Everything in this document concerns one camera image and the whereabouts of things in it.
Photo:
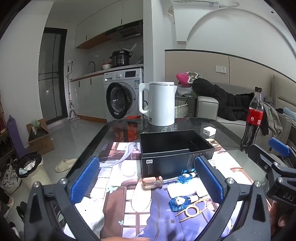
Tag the woven basket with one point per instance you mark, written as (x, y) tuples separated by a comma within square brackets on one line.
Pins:
[(181, 109)]

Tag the black jacket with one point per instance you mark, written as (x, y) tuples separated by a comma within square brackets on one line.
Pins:
[(222, 99)]

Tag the dark glass door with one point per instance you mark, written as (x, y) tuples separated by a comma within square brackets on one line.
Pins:
[(52, 69)]

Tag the white kitchen counter cabinets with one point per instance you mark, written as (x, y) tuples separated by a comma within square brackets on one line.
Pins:
[(87, 97)]

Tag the grey garment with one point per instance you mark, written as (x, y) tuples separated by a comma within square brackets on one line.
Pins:
[(274, 118)]

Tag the pink cloth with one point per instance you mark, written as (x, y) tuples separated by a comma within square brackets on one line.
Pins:
[(182, 78)]

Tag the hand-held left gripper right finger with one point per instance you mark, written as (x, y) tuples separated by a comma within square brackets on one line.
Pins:
[(209, 178)]

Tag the black pressure cooker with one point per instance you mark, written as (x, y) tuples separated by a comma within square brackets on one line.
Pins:
[(120, 59)]

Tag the shoe rack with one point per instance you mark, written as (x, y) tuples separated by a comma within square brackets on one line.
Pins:
[(5, 139)]

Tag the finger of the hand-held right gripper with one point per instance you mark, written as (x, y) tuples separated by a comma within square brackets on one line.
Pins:
[(259, 154), (278, 144)]

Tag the yellow plastic tool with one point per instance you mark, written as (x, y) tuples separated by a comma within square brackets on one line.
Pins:
[(187, 211)]

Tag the purple yoga mat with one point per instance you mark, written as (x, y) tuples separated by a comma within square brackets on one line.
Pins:
[(15, 136)]

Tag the white bowl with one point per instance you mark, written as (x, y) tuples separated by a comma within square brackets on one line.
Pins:
[(107, 67)]

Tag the small white cylinder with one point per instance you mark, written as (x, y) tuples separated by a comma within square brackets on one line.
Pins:
[(193, 198)]

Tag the range hood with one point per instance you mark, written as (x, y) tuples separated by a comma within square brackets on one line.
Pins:
[(129, 29)]

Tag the light blue cloth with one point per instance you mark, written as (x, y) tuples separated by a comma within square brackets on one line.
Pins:
[(290, 111)]

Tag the wall switch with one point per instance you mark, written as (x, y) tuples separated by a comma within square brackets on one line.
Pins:
[(220, 69)]

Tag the white plastic bag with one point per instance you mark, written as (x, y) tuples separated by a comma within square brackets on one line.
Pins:
[(10, 179)]

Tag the white electric kettle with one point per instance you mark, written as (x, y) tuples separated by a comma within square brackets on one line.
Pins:
[(161, 104)]

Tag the white wall cabinets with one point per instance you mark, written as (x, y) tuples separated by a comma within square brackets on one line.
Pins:
[(99, 25)]

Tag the mop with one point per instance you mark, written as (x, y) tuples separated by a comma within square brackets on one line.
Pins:
[(73, 114)]

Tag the trash bin with black bag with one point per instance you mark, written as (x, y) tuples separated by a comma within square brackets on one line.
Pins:
[(27, 162)]

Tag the person's right hand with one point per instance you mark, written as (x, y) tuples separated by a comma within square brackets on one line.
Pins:
[(282, 221)]

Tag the beige sofa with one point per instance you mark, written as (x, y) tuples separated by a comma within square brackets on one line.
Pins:
[(208, 106)]

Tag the white washing machine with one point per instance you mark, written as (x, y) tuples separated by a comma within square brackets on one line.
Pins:
[(124, 78)]

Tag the cola bottle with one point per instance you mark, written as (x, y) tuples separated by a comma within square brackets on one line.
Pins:
[(253, 115)]

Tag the blue figurine packet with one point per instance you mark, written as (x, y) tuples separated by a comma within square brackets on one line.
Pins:
[(186, 178), (178, 202)]

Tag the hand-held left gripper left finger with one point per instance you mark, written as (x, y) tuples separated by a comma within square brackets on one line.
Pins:
[(85, 178)]

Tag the kitchen faucet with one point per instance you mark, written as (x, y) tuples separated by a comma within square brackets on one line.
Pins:
[(92, 63)]

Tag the black cardboard box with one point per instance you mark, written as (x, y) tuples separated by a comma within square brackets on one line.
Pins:
[(166, 160)]

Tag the beige slipper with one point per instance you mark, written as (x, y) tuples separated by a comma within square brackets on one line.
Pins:
[(64, 165)]

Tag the printed desk mat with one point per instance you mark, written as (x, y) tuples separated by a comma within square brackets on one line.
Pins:
[(129, 208)]

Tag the patterned cloth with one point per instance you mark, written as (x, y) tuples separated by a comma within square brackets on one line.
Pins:
[(195, 76)]

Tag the brown cardboard box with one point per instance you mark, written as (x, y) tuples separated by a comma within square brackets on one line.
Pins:
[(42, 143)]

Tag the white charger cube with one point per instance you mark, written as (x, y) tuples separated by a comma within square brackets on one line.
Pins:
[(209, 131)]

